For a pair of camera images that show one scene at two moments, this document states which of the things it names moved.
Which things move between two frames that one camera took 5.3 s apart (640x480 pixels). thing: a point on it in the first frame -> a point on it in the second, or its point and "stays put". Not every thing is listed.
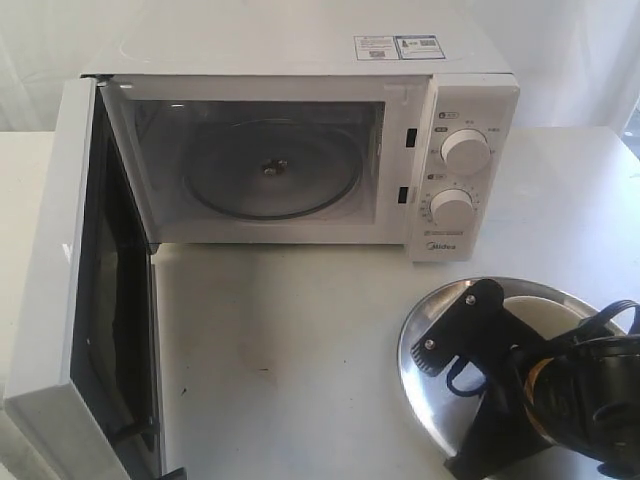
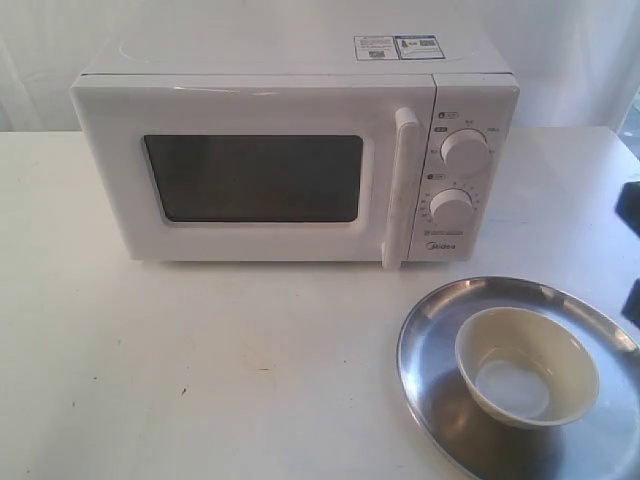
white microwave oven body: [318, 139] stays put
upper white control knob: [466, 150] stays put
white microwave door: [85, 351] -> [267, 167]
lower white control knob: [452, 209] stays put
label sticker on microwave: [398, 47] stays put
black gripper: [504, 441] -> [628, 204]
